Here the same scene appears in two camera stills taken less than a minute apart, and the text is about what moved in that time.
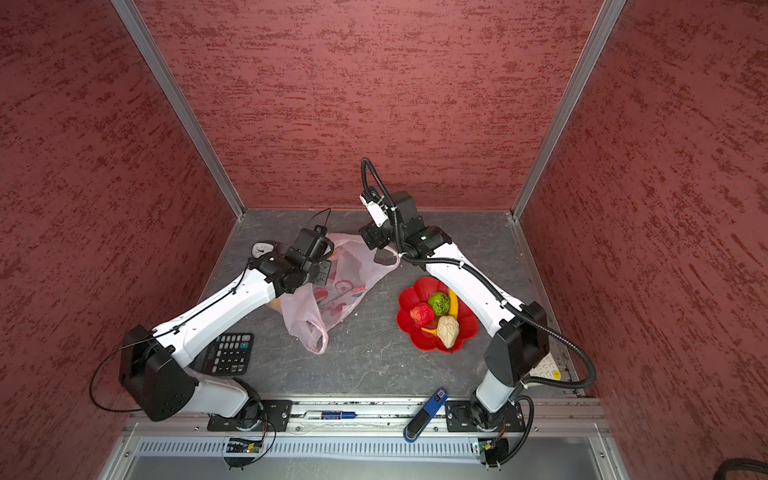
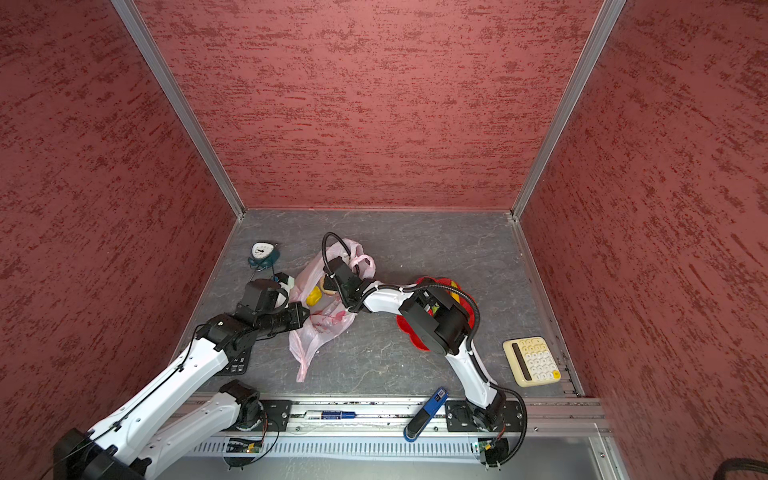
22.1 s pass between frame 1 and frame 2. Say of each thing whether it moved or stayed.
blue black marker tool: stayed
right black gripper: moved
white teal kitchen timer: stayed
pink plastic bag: moved
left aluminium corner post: stayed
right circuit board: stayed
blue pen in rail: stayed
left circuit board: stayed
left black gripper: moved
